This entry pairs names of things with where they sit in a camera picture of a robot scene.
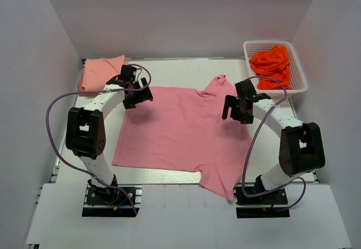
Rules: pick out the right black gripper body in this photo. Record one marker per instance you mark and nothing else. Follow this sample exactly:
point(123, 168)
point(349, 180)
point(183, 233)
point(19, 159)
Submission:
point(233, 107)

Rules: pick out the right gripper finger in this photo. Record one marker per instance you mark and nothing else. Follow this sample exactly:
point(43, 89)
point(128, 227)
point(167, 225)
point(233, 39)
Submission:
point(231, 107)
point(245, 117)

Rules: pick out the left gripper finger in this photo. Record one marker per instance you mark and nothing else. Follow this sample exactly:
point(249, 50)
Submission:
point(131, 100)
point(145, 93)

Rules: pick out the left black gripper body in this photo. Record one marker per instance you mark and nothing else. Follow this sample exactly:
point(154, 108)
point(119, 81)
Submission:
point(138, 98)

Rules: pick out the pink t shirt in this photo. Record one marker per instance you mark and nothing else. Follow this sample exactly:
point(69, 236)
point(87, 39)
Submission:
point(182, 130)

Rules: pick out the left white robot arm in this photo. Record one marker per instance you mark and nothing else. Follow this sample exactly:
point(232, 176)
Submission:
point(85, 135)

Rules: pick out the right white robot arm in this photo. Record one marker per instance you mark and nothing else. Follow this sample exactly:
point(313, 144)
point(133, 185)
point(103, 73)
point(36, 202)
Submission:
point(301, 147)

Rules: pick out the folded salmon t shirt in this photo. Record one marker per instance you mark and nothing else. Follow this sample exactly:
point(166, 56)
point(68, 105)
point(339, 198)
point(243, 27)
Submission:
point(97, 72)

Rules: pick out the orange t shirt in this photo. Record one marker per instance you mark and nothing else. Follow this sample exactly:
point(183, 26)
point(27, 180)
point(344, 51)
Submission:
point(273, 63)

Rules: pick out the white plastic basket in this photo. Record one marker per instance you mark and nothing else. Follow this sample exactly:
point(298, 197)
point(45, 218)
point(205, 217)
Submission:
point(268, 85)

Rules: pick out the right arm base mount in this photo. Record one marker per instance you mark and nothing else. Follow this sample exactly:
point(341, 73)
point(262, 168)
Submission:
point(272, 205)

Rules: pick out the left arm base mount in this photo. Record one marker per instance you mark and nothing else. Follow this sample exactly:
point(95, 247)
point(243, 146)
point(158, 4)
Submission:
point(112, 203)

